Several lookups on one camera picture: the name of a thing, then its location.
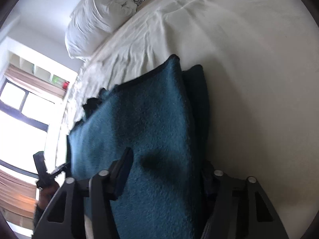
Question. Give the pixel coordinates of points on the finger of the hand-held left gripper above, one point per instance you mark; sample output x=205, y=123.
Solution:
x=39, y=164
x=58, y=169

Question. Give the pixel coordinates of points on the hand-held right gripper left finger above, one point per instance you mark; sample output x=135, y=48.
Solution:
x=124, y=169

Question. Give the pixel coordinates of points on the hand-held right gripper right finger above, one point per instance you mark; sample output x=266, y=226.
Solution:
x=219, y=186

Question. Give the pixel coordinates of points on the dark green knit sweater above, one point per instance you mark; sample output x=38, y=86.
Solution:
x=149, y=129

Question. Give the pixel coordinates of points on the beige curtain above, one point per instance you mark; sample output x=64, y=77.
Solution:
x=32, y=82

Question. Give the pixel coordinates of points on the red box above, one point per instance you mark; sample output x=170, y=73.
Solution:
x=66, y=85

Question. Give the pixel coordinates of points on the green container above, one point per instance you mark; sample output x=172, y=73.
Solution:
x=56, y=80

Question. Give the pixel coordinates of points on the bed with beige sheet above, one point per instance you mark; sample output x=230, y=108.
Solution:
x=249, y=79

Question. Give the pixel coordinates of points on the white pillow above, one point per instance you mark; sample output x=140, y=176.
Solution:
x=94, y=20

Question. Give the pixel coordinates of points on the window with dark frame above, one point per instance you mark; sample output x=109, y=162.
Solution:
x=15, y=119

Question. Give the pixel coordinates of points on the white wall shelf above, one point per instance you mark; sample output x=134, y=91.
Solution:
x=37, y=69

